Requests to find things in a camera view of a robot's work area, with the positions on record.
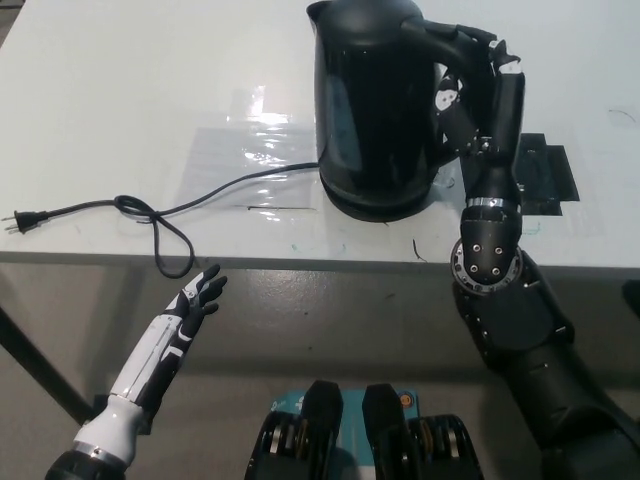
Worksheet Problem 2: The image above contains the black electric kettle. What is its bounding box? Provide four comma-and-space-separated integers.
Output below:
305, 0, 474, 215

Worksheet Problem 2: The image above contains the black power cord with plug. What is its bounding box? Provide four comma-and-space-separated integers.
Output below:
1, 160, 321, 279

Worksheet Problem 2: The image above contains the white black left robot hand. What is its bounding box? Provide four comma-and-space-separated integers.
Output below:
106, 264, 230, 426

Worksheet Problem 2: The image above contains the black table leg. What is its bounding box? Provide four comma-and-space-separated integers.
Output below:
0, 304, 151, 436
621, 280, 640, 321

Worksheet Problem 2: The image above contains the clear plastic sheet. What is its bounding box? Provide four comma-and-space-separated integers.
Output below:
177, 127, 321, 211

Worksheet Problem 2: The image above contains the black tape patch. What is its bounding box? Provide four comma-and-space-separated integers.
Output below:
514, 132, 581, 217

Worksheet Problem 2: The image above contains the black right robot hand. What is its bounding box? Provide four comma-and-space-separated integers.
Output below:
424, 18, 530, 207

